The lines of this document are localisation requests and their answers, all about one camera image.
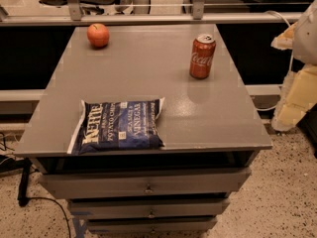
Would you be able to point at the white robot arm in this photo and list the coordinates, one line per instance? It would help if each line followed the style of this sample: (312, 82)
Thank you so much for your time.
(309, 17)

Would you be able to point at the grey drawer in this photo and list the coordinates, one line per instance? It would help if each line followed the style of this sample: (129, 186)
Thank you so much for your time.
(143, 225)
(105, 185)
(148, 208)

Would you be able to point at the grey drawer cabinet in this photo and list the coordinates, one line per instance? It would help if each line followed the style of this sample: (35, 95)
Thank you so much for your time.
(204, 124)

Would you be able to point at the red coke can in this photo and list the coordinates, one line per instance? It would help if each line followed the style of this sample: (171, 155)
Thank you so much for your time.
(203, 50)

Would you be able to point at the bottom grey drawer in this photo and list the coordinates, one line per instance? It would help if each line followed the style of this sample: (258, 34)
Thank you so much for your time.
(143, 225)

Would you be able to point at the yellow foam padded gripper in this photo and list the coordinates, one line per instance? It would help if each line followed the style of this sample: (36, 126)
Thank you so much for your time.
(307, 37)

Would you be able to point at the red apple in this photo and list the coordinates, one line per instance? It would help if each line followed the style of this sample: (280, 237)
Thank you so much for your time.
(98, 35)

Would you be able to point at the top grey drawer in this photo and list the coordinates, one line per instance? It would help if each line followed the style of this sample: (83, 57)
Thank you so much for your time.
(105, 185)

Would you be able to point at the middle grey drawer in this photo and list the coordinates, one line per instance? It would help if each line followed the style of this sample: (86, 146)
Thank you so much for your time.
(148, 208)

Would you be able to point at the grey metal railing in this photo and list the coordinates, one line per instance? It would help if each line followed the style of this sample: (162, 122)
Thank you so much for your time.
(33, 13)

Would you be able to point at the blue kettle chips bag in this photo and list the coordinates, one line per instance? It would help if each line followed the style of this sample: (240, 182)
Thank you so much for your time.
(127, 125)

